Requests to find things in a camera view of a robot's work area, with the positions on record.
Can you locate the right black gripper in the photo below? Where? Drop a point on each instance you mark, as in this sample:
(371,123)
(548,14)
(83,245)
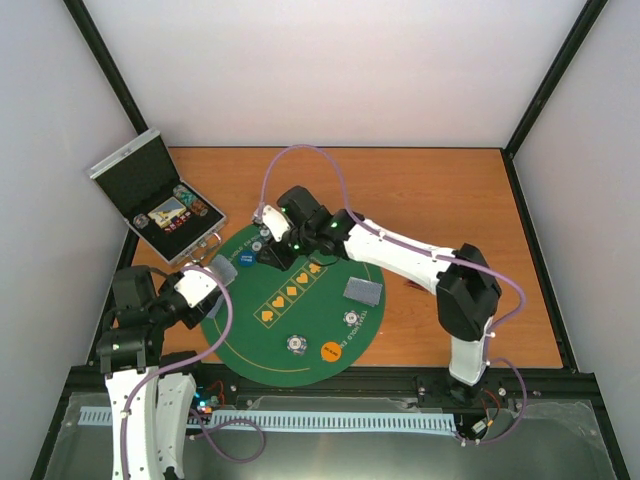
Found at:
(278,260)

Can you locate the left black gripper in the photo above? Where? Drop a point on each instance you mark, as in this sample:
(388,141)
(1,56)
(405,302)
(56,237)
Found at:
(201,310)

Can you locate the deck of playing cards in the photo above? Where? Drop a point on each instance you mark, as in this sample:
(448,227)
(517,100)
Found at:
(227,273)

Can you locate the blue small blind button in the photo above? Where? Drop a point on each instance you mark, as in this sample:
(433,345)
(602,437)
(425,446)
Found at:
(246,258)

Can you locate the dealt blue-backed playing card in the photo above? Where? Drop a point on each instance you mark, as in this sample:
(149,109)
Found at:
(363,291)

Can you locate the white blue chip stack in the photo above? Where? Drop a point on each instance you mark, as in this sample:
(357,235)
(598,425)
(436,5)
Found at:
(351,318)
(297,344)

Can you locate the orange big blind button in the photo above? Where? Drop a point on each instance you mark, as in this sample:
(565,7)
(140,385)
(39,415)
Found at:
(331,352)

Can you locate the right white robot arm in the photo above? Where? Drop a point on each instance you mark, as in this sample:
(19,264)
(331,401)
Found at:
(466,293)

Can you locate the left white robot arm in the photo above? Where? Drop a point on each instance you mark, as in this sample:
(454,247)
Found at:
(150,394)

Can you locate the red dice row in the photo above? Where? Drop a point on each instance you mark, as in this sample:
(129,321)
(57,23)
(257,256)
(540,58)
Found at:
(177,222)

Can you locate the lone chip in case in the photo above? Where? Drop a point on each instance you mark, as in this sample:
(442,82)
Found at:
(140,221)

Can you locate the boxed card deck in case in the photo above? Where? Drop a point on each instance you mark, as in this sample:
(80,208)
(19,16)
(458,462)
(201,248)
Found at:
(163,214)

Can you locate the round green poker mat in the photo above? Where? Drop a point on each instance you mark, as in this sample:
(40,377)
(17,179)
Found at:
(271,305)

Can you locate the poker chips in case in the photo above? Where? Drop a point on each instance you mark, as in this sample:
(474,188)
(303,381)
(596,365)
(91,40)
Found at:
(190,200)

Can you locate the black triangular card piece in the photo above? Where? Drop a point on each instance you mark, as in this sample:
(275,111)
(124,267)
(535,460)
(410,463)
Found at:
(414,285)

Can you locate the aluminium poker case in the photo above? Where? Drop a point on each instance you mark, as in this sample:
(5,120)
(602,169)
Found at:
(140,176)

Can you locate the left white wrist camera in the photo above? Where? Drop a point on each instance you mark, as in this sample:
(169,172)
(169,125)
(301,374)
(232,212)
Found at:
(196,284)

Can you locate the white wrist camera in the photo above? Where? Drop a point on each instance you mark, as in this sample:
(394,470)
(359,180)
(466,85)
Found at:
(266,216)
(196,284)

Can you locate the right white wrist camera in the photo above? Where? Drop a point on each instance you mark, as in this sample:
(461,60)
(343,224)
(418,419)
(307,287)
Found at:
(266,216)

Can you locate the light blue slotted cable duct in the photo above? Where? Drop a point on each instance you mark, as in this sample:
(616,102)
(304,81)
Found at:
(336,422)

